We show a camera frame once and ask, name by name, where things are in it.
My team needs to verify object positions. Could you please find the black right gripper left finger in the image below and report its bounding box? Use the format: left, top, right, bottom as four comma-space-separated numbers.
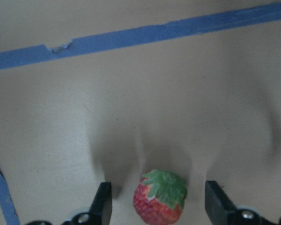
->
70, 182, 112, 225

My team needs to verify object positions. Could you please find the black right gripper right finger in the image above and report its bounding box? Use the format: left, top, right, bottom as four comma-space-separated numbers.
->
205, 180, 269, 225

